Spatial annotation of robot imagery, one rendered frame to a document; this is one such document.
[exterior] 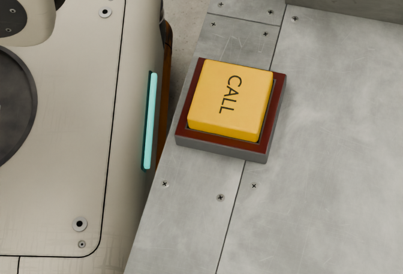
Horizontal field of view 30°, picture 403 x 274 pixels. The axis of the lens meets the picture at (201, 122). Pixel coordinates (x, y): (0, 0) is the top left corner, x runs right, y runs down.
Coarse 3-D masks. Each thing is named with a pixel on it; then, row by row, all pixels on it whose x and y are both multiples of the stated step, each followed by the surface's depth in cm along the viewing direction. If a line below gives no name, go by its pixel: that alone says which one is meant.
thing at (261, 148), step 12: (204, 60) 66; (192, 84) 65; (276, 84) 65; (192, 96) 65; (276, 96) 64; (276, 108) 64; (180, 120) 64; (180, 132) 63; (192, 132) 63; (264, 132) 63; (228, 144) 62; (240, 144) 62; (252, 144) 62; (264, 144) 62
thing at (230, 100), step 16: (208, 64) 64; (224, 64) 64; (208, 80) 63; (224, 80) 63; (240, 80) 63; (256, 80) 63; (272, 80) 64; (208, 96) 63; (224, 96) 62; (240, 96) 62; (256, 96) 62; (192, 112) 62; (208, 112) 62; (224, 112) 62; (240, 112) 62; (256, 112) 62; (192, 128) 63; (208, 128) 62; (224, 128) 62; (240, 128) 61; (256, 128) 61
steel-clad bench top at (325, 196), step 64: (256, 0) 71; (192, 64) 68; (256, 64) 68; (320, 64) 68; (384, 64) 67; (320, 128) 65; (384, 128) 64; (192, 192) 63; (256, 192) 62; (320, 192) 62; (384, 192) 62; (192, 256) 60; (256, 256) 60; (320, 256) 60; (384, 256) 59
